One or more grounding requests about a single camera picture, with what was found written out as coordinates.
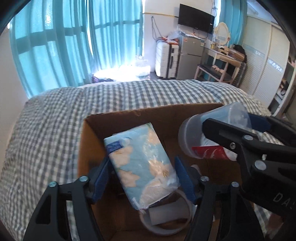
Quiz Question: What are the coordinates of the clear plastic cup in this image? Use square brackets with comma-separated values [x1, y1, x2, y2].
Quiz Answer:
[178, 102, 251, 161]

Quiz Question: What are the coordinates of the black bag on desk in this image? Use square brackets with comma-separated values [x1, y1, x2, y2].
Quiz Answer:
[233, 44, 247, 63]

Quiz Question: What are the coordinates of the black wall television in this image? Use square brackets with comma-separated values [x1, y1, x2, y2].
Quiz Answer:
[178, 4, 215, 34]

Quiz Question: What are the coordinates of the teal curtain left panel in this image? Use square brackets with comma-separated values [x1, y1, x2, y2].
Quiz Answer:
[10, 1, 93, 98]

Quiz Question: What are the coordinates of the beige tape roll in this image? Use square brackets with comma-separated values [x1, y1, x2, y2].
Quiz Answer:
[139, 190, 193, 236]

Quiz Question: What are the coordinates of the silver mini fridge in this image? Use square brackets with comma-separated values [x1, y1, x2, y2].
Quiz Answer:
[176, 35, 204, 80]

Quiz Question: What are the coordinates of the checkered bed blanket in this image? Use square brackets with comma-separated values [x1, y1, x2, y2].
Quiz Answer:
[1, 80, 270, 240]

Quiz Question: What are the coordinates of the clear water jug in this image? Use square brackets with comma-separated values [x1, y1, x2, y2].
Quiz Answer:
[133, 56, 151, 77]

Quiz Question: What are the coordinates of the teal curtain right panel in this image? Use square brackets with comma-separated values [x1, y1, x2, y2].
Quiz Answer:
[220, 0, 247, 45]

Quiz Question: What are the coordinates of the teal curtain middle panel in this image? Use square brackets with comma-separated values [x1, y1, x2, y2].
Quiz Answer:
[88, 1, 143, 71]

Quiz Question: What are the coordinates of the dark clothes pile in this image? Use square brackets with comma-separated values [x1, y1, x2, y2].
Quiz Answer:
[92, 75, 114, 83]

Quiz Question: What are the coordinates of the white suitcase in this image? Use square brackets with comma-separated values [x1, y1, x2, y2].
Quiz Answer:
[155, 42, 179, 79]

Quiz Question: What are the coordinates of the black seat wooden chair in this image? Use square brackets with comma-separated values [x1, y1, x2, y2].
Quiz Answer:
[194, 64, 233, 83]

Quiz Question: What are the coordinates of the brown cardboard box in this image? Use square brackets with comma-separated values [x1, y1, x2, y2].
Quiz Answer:
[78, 102, 251, 240]

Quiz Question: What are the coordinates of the white louvered wardrobe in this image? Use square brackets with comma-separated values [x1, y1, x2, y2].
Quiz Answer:
[240, 15, 295, 115]

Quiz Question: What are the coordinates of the white oval vanity mirror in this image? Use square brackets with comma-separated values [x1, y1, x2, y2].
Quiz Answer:
[213, 22, 230, 46]

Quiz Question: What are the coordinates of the white vanity desk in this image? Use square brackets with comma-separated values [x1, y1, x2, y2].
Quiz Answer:
[203, 48, 242, 84]

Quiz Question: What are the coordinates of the teal curtain panel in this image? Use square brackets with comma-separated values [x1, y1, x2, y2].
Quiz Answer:
[88, 1, 143, 71]
[220, 0, 247, 45]
[10, 1, 93, 98]

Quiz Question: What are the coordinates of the blue floral tissue pack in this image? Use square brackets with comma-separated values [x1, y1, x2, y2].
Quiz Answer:
[104, 123, 180, 210]

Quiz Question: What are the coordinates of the operator hand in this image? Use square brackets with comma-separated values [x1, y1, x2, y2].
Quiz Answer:
[266, 213, 283, 235]

